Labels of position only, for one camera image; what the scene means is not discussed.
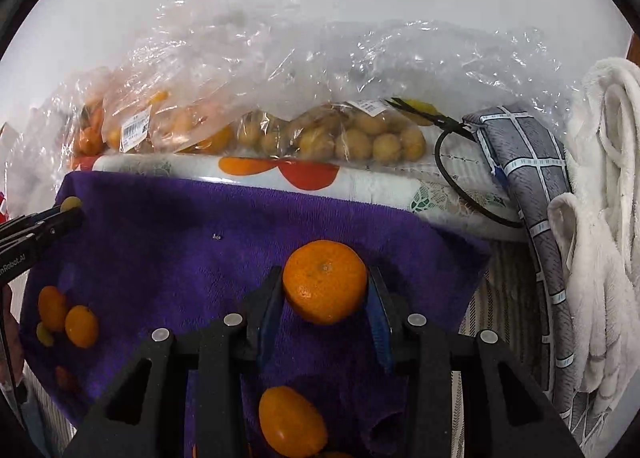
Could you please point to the small crumpled clear plastic bag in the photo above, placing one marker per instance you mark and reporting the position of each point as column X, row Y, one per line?
column 85, row 88

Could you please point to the labelled clear bag of oranges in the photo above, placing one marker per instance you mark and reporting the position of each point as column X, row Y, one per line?
column 165, row 123

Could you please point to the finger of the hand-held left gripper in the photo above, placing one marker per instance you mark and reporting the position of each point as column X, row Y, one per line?
column 55, row 230
column 35, row 218

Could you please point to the grey checked cloth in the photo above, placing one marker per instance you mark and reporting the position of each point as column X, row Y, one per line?
column 530, row 153

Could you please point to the clear bag of longans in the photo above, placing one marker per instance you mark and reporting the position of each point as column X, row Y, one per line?
column 350, row 138

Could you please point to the small orange kumquat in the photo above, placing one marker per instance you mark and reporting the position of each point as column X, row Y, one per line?
column 81, row 326
column 52, row 308

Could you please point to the white fluffy towel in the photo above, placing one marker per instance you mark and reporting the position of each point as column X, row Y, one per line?
column 600, row 238

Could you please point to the white floral printed box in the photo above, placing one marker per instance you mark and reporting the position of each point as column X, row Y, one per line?
column 375, row 188

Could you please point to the striped grey white blanket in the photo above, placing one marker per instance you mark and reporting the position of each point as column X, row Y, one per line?
column 500, row 298

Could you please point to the purple towel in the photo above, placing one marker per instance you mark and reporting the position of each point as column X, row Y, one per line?
column 175, row 248

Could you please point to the large crumpled clear plastic bag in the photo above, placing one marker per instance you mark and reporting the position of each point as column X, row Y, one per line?
column 325, row 48

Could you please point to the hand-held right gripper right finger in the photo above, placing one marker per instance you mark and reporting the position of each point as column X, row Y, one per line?
column 377, row 323

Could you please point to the brown wooden door frame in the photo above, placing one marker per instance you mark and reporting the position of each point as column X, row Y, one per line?
column 635, row 48

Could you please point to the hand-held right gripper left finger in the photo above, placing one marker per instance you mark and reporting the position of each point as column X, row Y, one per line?
column 270, row 318

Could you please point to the oranges behind plastic bag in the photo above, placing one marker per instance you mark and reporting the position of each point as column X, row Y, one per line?
column 90, row 138

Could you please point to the medium orange mandarin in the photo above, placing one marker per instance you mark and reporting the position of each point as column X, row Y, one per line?
column 325, row 280

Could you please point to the small green kumquat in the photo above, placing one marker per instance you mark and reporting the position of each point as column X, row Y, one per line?
column 71, row 203
column 44, row 334

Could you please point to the person's left hand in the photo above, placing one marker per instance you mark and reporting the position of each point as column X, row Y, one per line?
column 9, row 338

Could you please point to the large orange mandarin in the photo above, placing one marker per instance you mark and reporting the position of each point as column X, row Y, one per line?
column 292, row 420

